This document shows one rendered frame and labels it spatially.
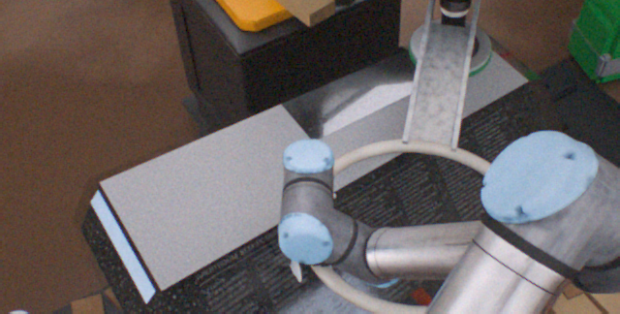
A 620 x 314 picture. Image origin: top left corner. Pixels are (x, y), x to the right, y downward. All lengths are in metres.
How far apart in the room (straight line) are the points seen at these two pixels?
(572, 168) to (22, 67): 3.09
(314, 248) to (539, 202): 0.58
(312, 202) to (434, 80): 0.70
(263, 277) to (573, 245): 1.06
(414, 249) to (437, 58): 0.82
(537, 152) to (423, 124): 1.03
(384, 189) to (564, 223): 1.10
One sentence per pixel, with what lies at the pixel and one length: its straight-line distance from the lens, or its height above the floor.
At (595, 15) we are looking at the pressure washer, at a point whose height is 0.27.
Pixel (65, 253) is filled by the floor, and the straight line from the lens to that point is 3.02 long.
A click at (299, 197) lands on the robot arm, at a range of 1.38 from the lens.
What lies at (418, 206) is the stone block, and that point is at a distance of 2.00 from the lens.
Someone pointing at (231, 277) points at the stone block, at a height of 0.83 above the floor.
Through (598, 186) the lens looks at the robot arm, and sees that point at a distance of 0.90.
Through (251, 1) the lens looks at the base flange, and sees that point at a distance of 2.56.
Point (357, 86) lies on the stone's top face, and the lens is 2.13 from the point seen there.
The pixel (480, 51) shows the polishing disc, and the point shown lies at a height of 0.90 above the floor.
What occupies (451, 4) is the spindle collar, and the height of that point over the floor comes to 1.06.
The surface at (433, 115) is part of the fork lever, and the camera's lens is 1.93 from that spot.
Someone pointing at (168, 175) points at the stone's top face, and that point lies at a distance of 1.98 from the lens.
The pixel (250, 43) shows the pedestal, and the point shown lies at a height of 0.74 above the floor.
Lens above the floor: 2.37
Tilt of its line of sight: 48 degrees down
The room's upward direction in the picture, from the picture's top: 4 degrees counter-clockwise
